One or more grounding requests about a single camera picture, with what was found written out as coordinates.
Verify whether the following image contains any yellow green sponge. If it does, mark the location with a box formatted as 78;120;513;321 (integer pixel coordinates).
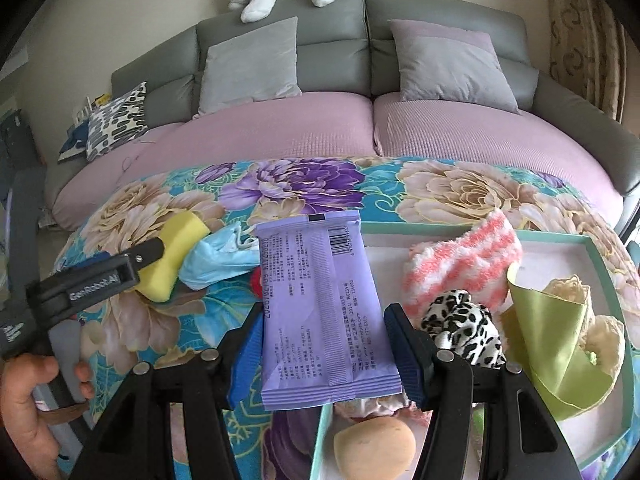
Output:
136;211;209;304

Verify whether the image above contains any red tape roll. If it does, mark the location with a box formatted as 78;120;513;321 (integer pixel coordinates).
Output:
250;266;262;299

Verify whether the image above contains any person left hand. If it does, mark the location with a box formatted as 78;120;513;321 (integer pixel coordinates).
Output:
1;353;62;479

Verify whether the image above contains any beige patterned curtain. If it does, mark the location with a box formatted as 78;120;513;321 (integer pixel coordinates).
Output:
549;0;627;122

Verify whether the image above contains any left grey cushion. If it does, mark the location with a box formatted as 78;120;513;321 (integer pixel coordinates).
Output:
195;18;302;118

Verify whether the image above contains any cream lace scrunchie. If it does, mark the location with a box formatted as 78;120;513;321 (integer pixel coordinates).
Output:
544;275;625;380

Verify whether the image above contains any black white patterned cushion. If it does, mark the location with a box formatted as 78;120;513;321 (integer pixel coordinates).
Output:
86;81;149;162

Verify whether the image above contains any right grey purple cushion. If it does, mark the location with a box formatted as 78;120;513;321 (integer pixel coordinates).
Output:
388;20;518;113

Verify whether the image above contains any pink white fuzzy sock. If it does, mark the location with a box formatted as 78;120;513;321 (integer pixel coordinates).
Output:
401;209;523;318

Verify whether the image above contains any leopard print scrunchie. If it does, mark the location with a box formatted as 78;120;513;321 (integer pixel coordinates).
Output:
420;289;506;368

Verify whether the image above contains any peach makeup sponge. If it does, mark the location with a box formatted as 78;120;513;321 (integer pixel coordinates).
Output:
333;417;416;480

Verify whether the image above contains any light blue face mask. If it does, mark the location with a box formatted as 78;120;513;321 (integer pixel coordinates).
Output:
178;222;260;290

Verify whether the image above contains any blue book on sofa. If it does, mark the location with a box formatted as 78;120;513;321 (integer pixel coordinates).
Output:
58;119;89;164

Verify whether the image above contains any grey sofa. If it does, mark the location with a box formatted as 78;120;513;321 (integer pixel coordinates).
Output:
44;0;639;232

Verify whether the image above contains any green microfiber cloth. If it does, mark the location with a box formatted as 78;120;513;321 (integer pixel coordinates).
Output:
500;263;617;420

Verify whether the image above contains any floral blue blanket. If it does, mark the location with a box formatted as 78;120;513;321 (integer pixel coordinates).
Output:
36;157;639;479

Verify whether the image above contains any teal shallow box tray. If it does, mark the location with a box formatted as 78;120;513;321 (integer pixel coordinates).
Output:
307;221;637;480

